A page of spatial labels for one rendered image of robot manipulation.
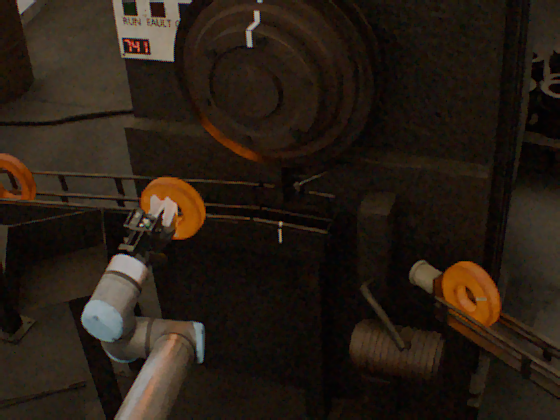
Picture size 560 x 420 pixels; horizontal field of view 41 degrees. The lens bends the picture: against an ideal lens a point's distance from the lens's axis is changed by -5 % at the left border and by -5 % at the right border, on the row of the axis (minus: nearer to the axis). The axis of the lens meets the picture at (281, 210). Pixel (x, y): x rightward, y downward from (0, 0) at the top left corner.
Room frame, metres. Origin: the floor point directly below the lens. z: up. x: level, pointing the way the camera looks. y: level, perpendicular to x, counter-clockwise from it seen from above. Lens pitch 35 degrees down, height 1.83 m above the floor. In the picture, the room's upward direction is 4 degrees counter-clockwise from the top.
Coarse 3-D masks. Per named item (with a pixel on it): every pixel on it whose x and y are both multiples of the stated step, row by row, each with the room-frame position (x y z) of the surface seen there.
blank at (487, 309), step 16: (448, 272) 1.27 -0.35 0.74; (464, 272) 1.23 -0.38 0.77; (480, 272) 1.21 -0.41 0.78; (448, 288) 1.26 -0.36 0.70; (464, 288) 1.26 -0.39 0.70; (480, 288) 1.19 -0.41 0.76; (496, 288) 1.19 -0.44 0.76; (464, 304) 1.23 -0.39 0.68; (480, 304) 1.18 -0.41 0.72; (496, 304) 1.17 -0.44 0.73; (480, 320) 1.18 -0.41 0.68
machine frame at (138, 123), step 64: (384, 0) 1.59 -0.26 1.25; (448, 0) 1.53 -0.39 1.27; (512, 0) 1.55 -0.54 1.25; (128, 64) 1.86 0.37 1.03; (384, 64) 1.59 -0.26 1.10; (448, 64) 1.53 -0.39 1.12; (512, 64) 1.55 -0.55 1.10; (128, 128) 1.81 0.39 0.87; (192, 128) 1.77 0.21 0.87; (384, 128) 1.59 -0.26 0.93; (448, 128) 1.53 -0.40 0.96; (512, 128) 1.73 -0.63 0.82; (256, 192) 1.66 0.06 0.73; (448, 192) 1.47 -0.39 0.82; (192, 256) 1.75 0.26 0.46; (256, 256) 1.67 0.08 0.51; (448, 256) 1.46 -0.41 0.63; (192, 320) 1.77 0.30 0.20; (256, 320) 1.68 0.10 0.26
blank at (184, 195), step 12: (156, 180) 1.49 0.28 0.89; (168, 180) 1.48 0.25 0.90; (180, 180) 1.48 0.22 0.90; (144, 192) 1.48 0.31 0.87; (156, 192) 1.47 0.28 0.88; (168, 192) 1.46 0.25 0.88; (180, 192) 1.45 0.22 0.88; (192, 192) 1.46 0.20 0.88; (144, 204) 1.48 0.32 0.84; (180, 204) 1.45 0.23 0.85; (192, 204) 1.44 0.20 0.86; (180, 216) 1.48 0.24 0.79; (192, 216) 1.44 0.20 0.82; (204, 216) 1.46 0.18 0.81; (180, 228) 1.45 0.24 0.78; (192, 228) 1.44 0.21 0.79
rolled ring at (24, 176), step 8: (0, 160) 1.92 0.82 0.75; (8, 160) 1.91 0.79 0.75; (16, 160) 1.92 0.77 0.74; (8, 168) 1.91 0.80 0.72; (16, 168) 1.89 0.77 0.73; (24, 168) 1.91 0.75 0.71; (16, 176) 1.90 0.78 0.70; (24, 176) 1.89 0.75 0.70; (32, 176) 1.91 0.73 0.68; (0, 184) 1.96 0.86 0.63; (24, 184) 1.89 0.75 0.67; (32, 184) 1.90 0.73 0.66; (0, 192) 1.94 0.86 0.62; (8, 192) 1.95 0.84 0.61; (24, 192) 1.89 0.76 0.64; (32, 192) 1.89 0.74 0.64
